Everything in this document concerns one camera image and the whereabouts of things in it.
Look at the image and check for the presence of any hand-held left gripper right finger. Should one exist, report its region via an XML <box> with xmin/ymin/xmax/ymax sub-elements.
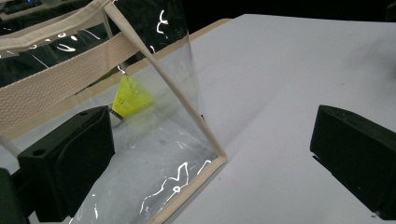
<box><xmin>309</xmin><ymin>104</ymin><xmax>396</xmax><ymax>221</ymax></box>

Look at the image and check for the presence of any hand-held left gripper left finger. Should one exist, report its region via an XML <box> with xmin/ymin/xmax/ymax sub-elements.
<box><xmin>17</xmin><ymin>105</ymin><xmax>117</xmax><ymax>224</ymax></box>

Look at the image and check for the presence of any transparent tote bag beige trim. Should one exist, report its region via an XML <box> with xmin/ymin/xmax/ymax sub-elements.
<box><xmin>0</xmin><ymin>0</ymin><xmax>228</xmax><ymax>224</ymax></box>

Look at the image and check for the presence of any yellow shuttlecock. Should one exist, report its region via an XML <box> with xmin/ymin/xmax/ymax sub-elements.
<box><xmin>107</xmin><ymin>74</ymin><xmax>154</xmax><ymax>129</ymax></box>

